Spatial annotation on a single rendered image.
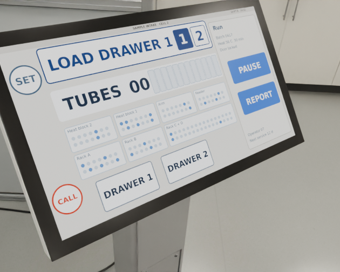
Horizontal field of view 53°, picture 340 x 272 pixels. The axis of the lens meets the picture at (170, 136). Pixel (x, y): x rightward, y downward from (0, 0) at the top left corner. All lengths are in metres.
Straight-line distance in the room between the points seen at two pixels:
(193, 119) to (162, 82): 0.08
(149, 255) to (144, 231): 0.10
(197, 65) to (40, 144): 0.29
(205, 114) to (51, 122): 0.25
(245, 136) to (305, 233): 1.31
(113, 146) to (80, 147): 0.05
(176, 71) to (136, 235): 0.37
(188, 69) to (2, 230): 1.45
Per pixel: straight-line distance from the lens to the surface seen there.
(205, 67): 0.61
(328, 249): 1.89
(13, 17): 1.42
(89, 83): 0.52
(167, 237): 0.83
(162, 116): 0.55
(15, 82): 0.50
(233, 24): 0.69
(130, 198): 0.52
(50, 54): 0.52
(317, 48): 2.95
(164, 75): 0.57
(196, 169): 0.57
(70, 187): 0.49
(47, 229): 0.49
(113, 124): 0.51
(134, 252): 0.81
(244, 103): 0.65
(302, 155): 2.38
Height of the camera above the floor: 1.37
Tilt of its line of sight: 36 degrees down
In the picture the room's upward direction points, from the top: 4 degrees clockwise
